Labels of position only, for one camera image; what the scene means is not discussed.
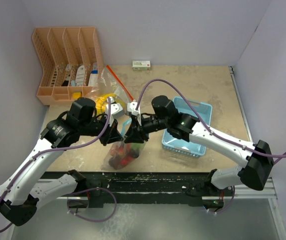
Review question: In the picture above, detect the light blue plastic basket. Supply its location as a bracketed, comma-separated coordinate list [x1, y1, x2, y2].
[162, 96, 213, 158]

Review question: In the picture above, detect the clear orange-zipper bag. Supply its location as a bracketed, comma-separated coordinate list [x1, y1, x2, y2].
[82, 65, 134, 112]

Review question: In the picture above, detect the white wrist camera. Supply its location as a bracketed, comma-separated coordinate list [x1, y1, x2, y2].
[105, 96, 125, 126]
[126, 101, 141, 125]

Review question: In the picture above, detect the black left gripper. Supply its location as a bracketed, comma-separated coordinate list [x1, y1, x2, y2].
[79, 112, 123, 146]

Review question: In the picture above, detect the green white small box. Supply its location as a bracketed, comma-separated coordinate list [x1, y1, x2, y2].
[132, 60, 151, 71]

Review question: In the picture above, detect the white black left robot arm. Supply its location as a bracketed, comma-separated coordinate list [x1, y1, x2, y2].
[0, 96, 123, 226]

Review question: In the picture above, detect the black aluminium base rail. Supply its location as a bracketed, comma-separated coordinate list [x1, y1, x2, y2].
[58, 170, 277, 210]

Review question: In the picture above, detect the yellow banana bunch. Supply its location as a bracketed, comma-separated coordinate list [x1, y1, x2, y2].
[95, 93, 116, 114]

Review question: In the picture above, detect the clear blue-zipper bag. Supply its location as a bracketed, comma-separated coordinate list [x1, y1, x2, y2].
[100, 118, 146, 171]

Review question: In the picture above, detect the peach desk organizer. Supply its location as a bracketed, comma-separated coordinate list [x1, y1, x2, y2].
[32, 27, 105, 106]

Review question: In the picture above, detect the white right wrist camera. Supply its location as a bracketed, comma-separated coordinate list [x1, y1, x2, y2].
[126, 101, 141, 125]

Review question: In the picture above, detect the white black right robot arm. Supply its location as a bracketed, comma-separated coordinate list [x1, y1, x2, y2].
[125, 95, 274, 196]

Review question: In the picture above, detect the white striped card pack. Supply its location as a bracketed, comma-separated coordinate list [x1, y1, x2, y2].
[75, 65, 85, 86]

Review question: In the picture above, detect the yellow grey eraser block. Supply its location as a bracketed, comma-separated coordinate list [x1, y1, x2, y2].
[72, 92, 82, 100]

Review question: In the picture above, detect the green grape bunch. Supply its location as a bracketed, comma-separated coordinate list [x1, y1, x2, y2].
[129, 143, 145, 159]

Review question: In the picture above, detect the black grey scraper tool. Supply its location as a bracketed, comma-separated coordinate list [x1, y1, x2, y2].
[61, 64, 71, 87]

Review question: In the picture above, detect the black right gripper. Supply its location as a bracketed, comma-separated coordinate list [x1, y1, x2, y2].
[124, 113, 169, 144]

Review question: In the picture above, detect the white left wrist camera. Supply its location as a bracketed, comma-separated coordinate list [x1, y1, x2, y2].
[105, 96, 125, 126]

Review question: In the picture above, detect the white blue boxed item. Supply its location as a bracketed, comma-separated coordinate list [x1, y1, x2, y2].
[87, 62, 98, 87]

